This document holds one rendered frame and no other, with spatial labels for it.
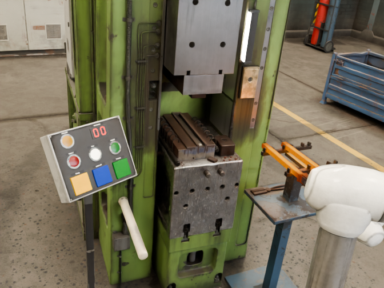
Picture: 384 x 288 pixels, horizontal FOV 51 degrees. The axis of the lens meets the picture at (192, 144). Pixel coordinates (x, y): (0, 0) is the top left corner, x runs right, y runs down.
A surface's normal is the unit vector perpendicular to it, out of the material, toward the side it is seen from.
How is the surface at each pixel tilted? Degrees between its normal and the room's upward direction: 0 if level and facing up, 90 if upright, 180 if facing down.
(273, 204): 0
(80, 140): 60
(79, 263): 0
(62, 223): 0
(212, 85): 90
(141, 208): 90
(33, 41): 90
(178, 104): 90
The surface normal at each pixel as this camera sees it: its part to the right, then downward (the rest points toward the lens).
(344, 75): -0.84, 0.17
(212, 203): 0.35, 0.45
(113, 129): 0.65, -0.12
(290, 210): 0.08, -0.89
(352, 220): -0.16, 0.36
